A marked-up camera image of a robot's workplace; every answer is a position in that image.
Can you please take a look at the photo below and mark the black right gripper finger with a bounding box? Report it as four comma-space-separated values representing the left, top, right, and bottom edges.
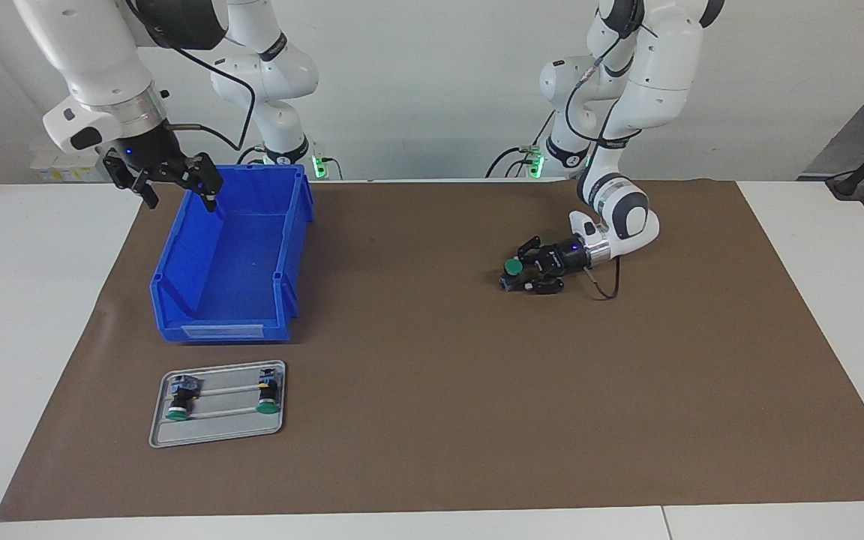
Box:
166, 153, 224, 213
103, 152, 161, 211

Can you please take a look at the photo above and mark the green push button blue body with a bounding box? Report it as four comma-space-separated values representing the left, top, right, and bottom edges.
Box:
165, 373, 202, 422

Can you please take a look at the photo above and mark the green push button yellow band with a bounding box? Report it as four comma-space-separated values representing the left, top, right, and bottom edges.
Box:
256, 367, 283, 415

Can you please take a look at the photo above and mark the white cardboard box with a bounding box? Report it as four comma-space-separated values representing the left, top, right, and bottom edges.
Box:
29, 145, 112, 182

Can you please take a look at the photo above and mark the blue plastic storage bin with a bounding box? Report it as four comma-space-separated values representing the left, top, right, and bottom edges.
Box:
149, 164, 315, 344

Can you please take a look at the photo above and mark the brown table mat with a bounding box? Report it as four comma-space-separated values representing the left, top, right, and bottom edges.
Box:
0, 178, 864, 523

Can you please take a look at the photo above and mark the grey metal tray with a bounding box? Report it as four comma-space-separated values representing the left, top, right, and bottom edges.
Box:
148, 360, 287, 449

